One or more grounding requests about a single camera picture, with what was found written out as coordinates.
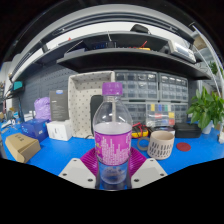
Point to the dark grey box, blue label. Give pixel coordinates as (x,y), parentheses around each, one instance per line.
(59,105)

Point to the large grey drawer cabinet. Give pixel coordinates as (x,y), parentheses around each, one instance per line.
(138,85)
(173,88)

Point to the beige mug with grey holes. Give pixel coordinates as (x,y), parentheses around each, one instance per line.
(161,145)

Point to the green potted plant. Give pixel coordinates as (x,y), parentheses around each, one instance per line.
(206,110)

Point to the black rectangular pad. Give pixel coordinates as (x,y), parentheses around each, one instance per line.
(94,108)

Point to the small grey drawer cabinet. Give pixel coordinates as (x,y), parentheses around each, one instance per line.
(180,113)
(138,111)

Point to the white box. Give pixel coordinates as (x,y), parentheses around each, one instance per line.
(59,130)

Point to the flat round red coaster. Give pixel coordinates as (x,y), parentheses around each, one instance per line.
(183,146)

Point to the dark shelf unit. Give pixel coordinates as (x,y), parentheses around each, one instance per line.
(126,58)

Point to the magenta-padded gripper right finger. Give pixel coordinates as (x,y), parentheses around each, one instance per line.
(148,171)

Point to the black case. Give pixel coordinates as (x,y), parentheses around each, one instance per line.
(187,130)

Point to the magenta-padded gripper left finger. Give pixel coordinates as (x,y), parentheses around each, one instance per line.
(78,171)

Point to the yellow multimeter with red leads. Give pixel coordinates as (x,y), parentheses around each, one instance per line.
(139,133)

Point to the clear bottle with purple label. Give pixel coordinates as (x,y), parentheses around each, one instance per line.
(112,143)

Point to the brown cardboard box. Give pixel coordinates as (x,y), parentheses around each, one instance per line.
(21,146)

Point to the purple plastic bag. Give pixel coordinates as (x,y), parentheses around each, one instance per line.
(42,108)

